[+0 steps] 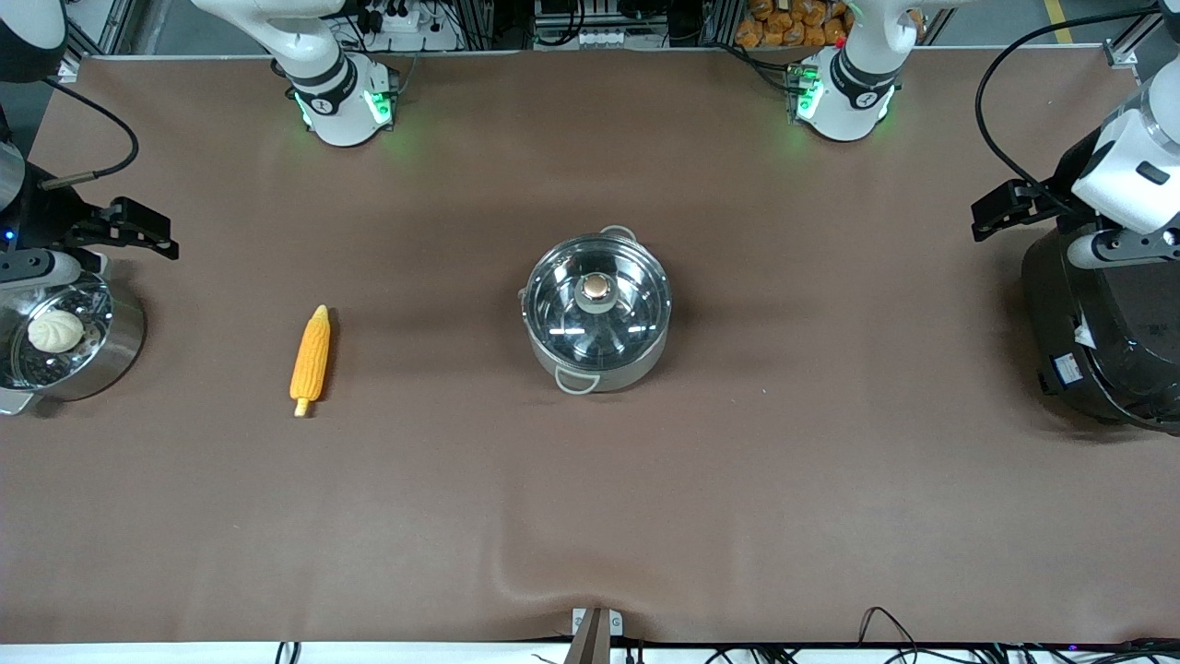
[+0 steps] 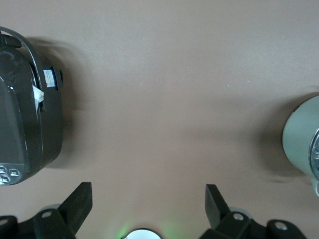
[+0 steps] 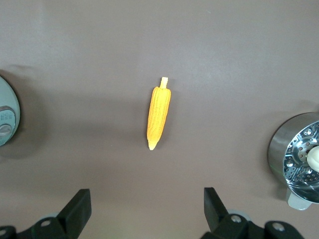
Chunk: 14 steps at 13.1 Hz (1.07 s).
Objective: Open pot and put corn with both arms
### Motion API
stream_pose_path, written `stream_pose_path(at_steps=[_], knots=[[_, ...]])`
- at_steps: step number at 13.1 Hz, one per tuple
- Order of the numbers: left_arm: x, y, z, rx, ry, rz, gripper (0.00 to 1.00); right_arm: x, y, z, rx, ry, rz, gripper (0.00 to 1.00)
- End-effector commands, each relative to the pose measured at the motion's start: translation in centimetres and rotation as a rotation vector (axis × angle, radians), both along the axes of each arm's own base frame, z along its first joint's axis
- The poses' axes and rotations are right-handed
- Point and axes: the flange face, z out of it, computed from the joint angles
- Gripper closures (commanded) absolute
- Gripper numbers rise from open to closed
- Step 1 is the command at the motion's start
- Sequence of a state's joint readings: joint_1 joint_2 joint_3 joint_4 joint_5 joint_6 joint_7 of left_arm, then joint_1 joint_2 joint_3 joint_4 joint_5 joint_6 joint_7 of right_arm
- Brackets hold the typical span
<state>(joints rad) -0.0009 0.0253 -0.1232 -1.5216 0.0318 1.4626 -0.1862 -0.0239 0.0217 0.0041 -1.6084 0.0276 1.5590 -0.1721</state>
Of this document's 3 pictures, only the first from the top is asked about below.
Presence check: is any bag of orange snacks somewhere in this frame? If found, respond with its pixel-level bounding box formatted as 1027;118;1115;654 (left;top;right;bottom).
735;0;925;49

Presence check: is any white steamed bun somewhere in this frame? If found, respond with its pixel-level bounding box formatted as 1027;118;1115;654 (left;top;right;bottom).
28;309;86;354

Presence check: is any black looped cable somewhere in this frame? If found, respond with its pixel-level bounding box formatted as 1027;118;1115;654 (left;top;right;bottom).
857;606;932;651

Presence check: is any stainless steel pot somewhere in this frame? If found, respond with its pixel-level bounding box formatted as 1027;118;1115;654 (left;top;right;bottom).
519;224;672;396

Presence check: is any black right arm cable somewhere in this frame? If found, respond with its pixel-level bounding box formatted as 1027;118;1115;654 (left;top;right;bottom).
37;78;141;190

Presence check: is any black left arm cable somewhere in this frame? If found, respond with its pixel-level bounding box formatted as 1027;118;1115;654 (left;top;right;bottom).
973;5;1180;213

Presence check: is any steel steamer pot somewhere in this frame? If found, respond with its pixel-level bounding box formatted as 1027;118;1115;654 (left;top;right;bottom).
0;267;147;416

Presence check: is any glass pot lid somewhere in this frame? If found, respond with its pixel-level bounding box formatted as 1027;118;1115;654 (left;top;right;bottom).
527;235;672;373

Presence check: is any brown table cloth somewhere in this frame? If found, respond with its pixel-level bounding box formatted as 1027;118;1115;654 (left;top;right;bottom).
0;51;1180;644

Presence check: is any yellow corn cob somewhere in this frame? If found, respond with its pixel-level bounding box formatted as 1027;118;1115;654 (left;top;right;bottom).
289;304;332;418

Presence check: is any black rice cooker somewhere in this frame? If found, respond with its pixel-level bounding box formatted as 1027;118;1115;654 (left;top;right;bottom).
1021;221;1180;434

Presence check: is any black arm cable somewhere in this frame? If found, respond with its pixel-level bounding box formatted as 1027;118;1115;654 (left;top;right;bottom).
973;5;1180;213
37;78;141;190

